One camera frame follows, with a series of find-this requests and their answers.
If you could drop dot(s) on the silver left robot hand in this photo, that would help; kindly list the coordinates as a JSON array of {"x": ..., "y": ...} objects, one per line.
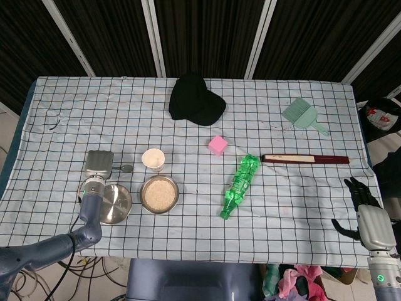
[{"x": 98, "y": 163}]

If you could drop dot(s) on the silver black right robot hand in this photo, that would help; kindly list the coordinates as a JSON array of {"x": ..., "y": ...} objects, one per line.
[{"x": 376, "y": 225}]

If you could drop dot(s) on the metal spoon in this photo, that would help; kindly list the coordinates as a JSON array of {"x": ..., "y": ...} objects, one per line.
[{"x": 128, "y": 168}]

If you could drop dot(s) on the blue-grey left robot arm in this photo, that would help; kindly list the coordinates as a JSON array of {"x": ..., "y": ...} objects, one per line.
[{"x": 91, "y": 207}]

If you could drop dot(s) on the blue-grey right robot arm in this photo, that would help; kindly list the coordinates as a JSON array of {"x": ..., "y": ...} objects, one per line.
[{"x": 383, "y": 276}]

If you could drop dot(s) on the white paper cup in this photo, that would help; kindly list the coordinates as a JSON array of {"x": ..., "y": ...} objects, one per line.
[{"x": 153, "y": 158}]

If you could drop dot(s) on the metal bowl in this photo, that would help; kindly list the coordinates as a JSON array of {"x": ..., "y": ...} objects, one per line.
[{"x": 143, "y": 200}]

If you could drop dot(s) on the white rice heap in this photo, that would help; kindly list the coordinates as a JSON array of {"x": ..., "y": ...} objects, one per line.
[{"x": 159, "y": 194}]

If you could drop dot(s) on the shallow metal plate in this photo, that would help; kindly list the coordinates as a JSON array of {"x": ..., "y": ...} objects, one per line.
[{"x": 117, "y": 203}]

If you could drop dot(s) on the pile of colourful clothes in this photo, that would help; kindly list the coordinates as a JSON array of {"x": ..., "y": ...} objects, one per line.
[{"x": 297, "y": 282}]

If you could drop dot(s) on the dark red flat box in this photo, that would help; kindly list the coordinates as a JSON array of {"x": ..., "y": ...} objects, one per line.
[{"x": 297, "y": 159}]

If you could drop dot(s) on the black bag with red print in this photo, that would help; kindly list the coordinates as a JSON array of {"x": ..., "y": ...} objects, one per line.
[{"x": 380, "y": 116}]

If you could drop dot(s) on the black baseball cap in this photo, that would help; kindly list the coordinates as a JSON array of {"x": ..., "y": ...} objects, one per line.
[{"x": 194, "y": 103}]

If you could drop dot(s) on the pink foam cube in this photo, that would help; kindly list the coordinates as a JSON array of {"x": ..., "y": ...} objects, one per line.
[{"x": 218, "y": 145}]

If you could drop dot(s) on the black-checked pale tablecloth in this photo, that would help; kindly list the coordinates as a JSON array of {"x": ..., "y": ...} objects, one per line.
[{"x": 200, "y": 238}]

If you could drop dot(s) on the mint green brush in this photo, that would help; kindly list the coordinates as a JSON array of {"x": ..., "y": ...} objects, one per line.
[{"x": 302, "y": 114}]

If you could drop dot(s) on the green plastic bottle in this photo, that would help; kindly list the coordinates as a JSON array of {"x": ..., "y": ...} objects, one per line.
[{"x": 239, "y": 185}]

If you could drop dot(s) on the blue-grey robot torso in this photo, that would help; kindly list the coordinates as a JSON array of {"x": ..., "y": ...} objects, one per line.
[{"x": 188, "y": 282}]

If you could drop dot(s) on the white partition post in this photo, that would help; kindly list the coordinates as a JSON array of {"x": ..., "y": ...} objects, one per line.
[
  {"x": 372, "y": 47},
  {"x": 154, "y": 37},
  {"x": 258, "y": 37},
  {"x": 67, "y": 37}
]

